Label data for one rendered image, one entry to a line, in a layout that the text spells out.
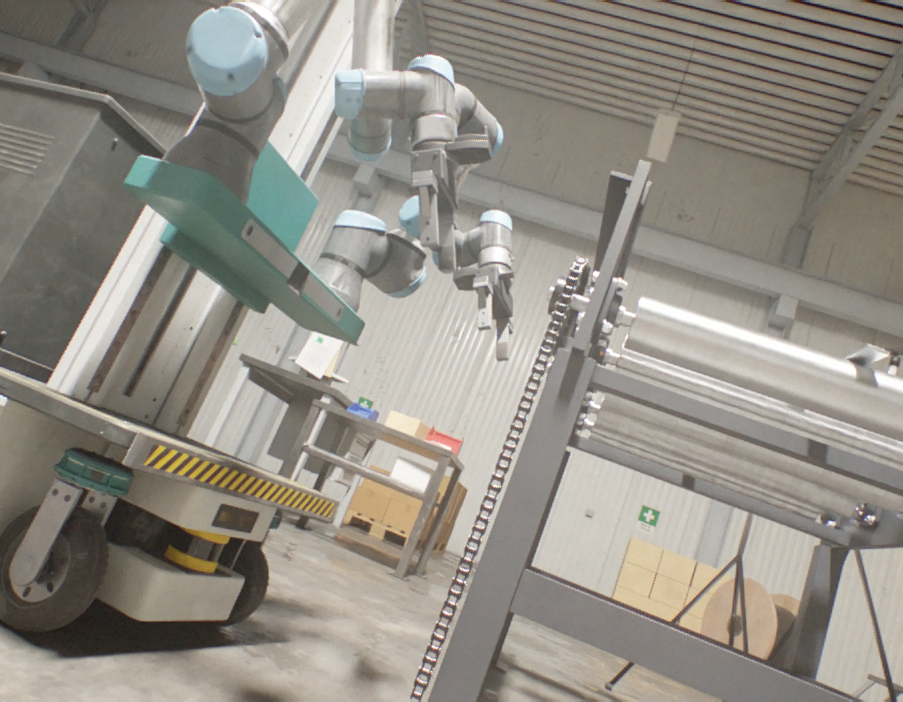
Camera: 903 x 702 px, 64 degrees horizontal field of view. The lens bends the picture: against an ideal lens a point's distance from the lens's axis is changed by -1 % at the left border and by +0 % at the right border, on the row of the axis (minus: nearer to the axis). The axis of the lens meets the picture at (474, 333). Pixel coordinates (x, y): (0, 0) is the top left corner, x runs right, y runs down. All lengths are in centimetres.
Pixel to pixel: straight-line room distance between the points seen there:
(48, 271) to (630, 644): 123
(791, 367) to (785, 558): 1115
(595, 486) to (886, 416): 1068
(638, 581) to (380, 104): 842
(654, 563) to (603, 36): 819
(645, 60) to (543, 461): 1189
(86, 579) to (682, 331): 106
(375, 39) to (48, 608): 104
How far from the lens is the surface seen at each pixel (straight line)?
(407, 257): 179
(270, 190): 161
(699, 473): 260
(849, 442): 179
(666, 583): 932
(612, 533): 1204
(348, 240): 170
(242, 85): 122
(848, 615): 1285
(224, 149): 130
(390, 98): 121
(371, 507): 755
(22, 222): 151
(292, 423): 608
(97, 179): 156
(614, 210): 174
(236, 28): 122
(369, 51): 139
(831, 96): 1290
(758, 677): 141
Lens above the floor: 36
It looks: 15 degrees up
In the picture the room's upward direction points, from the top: 22 degrees clockwise
